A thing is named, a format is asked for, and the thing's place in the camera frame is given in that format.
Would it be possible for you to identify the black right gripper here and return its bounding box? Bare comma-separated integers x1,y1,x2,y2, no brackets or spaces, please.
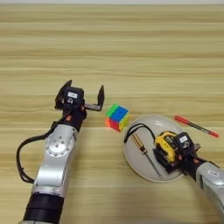
152,142,206,179

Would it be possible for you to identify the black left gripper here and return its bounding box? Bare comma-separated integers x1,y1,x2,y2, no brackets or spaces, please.
54,79,106,133

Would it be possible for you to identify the yellow black tape measure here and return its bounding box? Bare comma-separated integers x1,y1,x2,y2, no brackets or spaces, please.
123,122,179,166

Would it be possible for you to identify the gold handled screwdriver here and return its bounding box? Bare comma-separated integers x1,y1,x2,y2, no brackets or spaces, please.
130,133,163,179

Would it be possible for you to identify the multicolour puzzle cube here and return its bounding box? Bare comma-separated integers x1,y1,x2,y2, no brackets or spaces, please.
104,103,131,133

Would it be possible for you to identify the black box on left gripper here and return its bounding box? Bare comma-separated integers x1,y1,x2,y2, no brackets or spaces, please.
62,86,86,108

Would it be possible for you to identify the red black pen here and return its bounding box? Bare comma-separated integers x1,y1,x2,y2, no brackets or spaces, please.
173,115,220,139

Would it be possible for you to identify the round white plate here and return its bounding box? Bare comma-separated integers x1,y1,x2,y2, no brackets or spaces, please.
122,114,193,184

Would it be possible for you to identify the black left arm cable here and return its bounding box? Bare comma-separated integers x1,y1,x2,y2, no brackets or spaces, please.
15,115,70,185

